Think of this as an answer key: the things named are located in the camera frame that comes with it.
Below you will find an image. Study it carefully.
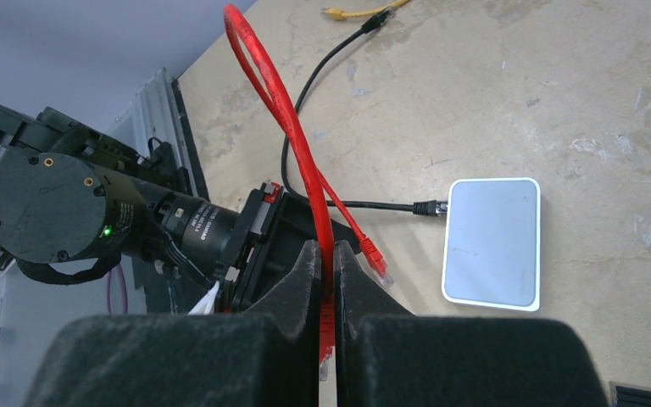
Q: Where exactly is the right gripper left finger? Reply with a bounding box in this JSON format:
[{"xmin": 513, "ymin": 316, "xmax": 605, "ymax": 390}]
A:
[{"xmin": 25, "ymin": 241, "xmax": 322, "ymax": 406}]

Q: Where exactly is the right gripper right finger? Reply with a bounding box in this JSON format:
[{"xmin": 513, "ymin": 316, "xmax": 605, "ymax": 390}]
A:
[{"xmin": 334, "ymin": 242, "xmax": 608, "ymax": 406}]

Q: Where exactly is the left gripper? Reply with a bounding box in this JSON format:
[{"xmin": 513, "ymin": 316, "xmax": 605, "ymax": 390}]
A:
[{"xmin": 213, "ymin": 181, "xmax": 349, "ymax": 315}]

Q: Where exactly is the red ethernet cable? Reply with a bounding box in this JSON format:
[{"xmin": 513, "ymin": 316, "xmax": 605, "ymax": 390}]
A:
[{"xmin": 221, "ymin": 3, "xmax": 395, "ymax": 383}]

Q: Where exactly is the white network switch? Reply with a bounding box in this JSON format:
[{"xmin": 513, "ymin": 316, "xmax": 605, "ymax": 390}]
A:
[{"xmin": 441, "ymin": 177, "xmax": 542, "ymax": 312}]

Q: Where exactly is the black ethernet cable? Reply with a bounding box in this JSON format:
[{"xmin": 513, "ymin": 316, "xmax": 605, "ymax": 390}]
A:
[{"xmin": 280, "ymin": 9, "xmax": 450, "ymax": 218}]

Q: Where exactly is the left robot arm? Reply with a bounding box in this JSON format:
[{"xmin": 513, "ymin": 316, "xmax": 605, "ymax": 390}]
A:
[{"xmin": 0, "ymin": 105, "xmax": 316, "ymax": 311}]

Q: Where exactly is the black rectangular box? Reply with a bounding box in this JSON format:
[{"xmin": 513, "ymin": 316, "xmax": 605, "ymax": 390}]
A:
[{"xmin": 609, "ymin": 382, "xmax": 651, "ymax": 407}]

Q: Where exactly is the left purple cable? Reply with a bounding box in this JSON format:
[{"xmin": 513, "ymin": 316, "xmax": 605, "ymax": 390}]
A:
[{"xmin": 105, "ymin": 264, "xmax": 130, "ymax": 317}]

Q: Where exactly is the yellow ethernet cable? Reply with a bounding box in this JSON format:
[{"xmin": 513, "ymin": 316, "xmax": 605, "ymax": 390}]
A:
[{"xmin": 320, "ymin": 0, "xmax": 416, "ymax": 22}]

